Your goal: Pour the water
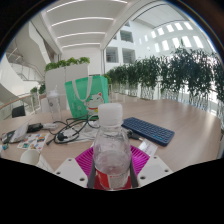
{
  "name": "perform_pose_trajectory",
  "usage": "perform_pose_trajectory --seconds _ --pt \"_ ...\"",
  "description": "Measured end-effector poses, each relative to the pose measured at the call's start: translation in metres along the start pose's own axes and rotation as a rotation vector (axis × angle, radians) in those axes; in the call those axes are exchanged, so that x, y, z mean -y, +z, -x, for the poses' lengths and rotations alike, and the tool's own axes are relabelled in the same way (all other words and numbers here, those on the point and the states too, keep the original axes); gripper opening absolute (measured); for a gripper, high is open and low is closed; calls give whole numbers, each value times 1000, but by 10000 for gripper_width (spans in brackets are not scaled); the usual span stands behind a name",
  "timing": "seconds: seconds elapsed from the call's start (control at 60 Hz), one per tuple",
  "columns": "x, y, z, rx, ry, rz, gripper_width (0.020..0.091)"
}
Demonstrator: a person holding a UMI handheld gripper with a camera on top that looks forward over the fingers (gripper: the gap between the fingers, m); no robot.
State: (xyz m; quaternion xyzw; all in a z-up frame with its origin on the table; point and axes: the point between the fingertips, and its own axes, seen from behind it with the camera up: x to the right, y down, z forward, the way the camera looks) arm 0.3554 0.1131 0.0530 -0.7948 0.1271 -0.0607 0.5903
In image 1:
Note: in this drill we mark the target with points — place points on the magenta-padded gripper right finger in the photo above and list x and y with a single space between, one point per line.
151 170

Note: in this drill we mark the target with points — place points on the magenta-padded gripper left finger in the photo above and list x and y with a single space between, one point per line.
71 170

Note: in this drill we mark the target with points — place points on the clear plastic water bottle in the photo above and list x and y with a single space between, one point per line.
111 150

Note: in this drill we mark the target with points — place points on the white paper card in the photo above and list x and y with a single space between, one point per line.
148 147

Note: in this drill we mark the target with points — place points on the flat round red coaster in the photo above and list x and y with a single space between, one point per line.
126 183

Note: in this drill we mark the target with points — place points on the dark blue keyboard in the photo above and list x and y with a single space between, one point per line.
148 130

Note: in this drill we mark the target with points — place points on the colourful sticker sheet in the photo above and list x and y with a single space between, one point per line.
33 141

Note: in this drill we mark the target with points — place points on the white charger block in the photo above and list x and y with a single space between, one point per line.
50 126

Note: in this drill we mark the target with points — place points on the black charger block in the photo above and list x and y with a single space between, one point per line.
35 127

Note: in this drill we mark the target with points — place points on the clear lidded tumbler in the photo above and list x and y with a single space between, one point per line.
54 106

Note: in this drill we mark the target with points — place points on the green tote bag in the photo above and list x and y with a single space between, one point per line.
85 96

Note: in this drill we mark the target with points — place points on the black chair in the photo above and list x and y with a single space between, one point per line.
18 111

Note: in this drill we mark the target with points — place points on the small planter with green plants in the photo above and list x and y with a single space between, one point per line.
37 89

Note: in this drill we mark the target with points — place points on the row of green hedge plants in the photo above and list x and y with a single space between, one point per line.
166 76

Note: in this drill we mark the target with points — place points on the white planter cabinet with plants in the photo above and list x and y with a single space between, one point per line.
66 75

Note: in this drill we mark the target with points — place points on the ceiling light strips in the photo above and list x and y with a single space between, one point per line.
83 26

